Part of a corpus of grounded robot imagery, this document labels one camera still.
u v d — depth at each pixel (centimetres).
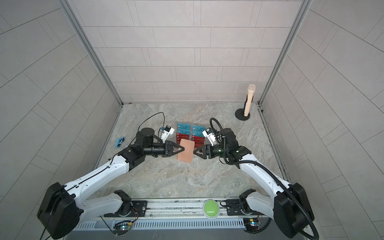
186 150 70
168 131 69
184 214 71
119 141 92
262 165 49
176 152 68
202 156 68
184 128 92
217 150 66
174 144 67
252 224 68
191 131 91
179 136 93
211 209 69
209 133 70
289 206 39
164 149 64
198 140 91
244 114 100
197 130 91
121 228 65
